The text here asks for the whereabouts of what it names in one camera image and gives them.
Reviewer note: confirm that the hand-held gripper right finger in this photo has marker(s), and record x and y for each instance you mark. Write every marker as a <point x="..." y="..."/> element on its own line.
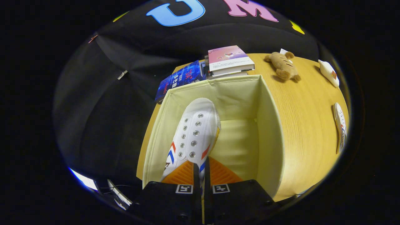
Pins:
<point x="237" y="200"/>

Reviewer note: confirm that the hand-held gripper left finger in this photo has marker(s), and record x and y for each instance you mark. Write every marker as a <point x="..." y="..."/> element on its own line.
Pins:
<point x="175" y="203"/>

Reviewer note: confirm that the beige fabric storage box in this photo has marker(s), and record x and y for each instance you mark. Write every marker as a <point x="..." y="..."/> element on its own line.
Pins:
<point x="240" y="140"/>

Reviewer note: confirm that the white striped canvas shoe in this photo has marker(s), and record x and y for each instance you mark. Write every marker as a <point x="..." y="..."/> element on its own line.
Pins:
<point x="340" y="125"/>
<point x="193" y="131"/>

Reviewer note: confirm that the white flat device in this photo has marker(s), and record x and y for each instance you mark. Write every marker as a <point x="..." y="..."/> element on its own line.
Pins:
<point x="120" y="193"/>

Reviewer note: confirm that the lit computer screen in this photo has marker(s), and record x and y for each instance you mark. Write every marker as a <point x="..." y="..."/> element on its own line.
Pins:
<point x="82" y="179"/>

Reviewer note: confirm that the blue cover book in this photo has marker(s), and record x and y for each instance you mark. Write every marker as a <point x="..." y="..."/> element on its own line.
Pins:
<point x="181" y="79"/>

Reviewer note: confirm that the white book grey spine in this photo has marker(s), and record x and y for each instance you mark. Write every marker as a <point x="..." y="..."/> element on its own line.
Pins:
<point x="231" y="72"/>

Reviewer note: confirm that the silver clip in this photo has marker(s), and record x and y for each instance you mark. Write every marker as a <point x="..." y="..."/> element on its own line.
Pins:
<point x="122" y="75"/>

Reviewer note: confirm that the brown plush toy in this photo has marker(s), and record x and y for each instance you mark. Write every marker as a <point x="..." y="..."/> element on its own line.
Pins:
<point x="282" y="65"/>

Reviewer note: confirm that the pink cover book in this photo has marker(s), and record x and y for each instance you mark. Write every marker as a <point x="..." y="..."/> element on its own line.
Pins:
<point x="229" y="57"/>

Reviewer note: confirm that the white plush toy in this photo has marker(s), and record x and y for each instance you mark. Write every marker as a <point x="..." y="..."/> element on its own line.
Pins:
<point x="328" y="72"/>

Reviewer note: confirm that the copper clip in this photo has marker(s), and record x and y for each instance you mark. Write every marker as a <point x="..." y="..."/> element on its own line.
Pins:
<point x="92" y="38"/>

